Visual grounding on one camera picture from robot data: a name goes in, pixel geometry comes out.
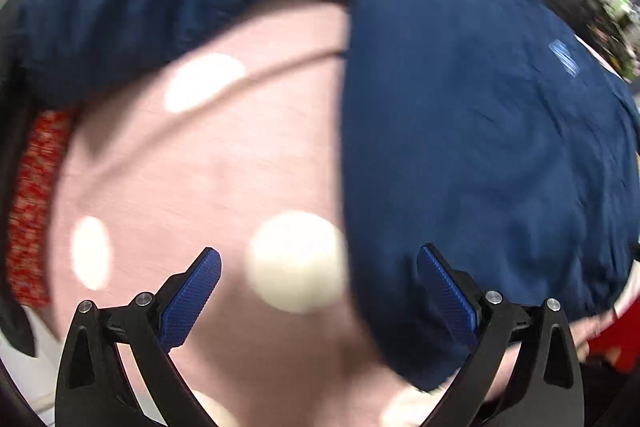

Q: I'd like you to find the navy blue jacket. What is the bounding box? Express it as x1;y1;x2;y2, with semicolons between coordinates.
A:
1;0;639;390

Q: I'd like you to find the red plastic bin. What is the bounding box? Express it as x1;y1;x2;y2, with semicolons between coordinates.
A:
578;299;639;374

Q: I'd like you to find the red knit garment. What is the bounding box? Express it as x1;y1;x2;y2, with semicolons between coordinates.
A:
8;110;77;309

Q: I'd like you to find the pink polka dot bedsheet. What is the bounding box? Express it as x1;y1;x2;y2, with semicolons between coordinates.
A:
44;0;640;427

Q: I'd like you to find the black sweater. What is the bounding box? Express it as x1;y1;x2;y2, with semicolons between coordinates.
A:
0;61;36;358

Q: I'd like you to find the black storage rack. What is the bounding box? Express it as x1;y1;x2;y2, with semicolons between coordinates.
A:
544;0;634;82

